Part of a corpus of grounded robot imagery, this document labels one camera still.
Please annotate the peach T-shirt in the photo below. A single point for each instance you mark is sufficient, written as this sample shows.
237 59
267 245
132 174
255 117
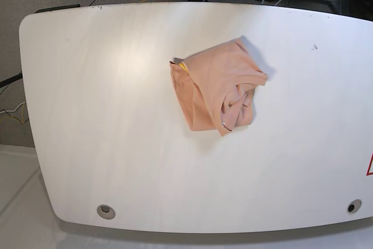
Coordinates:
215 88

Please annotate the black bar at left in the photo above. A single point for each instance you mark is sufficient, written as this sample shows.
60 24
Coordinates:
10 80

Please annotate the left table grommet hole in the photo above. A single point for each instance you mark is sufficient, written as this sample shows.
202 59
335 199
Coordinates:
106 212

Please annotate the table grommet hole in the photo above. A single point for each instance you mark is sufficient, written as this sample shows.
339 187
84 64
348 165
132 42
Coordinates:
106 212
354 206

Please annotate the right table grommet hole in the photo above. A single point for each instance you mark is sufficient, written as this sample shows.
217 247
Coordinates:
354 206

